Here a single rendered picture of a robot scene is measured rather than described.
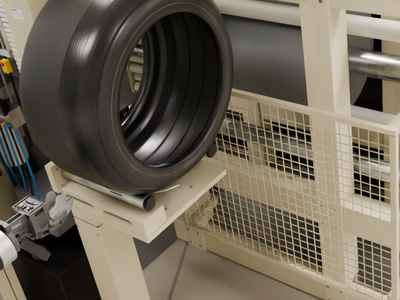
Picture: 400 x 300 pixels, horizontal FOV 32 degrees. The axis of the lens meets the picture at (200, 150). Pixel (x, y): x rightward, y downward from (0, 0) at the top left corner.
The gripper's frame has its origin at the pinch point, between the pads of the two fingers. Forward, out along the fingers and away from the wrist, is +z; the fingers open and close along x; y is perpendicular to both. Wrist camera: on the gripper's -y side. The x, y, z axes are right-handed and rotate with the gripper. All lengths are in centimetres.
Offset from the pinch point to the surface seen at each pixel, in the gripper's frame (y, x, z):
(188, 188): -20.4, -3.9, 38.5
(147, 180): -0.2, -12.1, 16.9
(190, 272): -101, 37, 68
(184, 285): -101, 35, 61
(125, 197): -10.3, -0.6, 17.1
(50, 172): -8.1, 26.8, 13.3
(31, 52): 36.7, 10.4, 9.5
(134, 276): -69, 28, 33
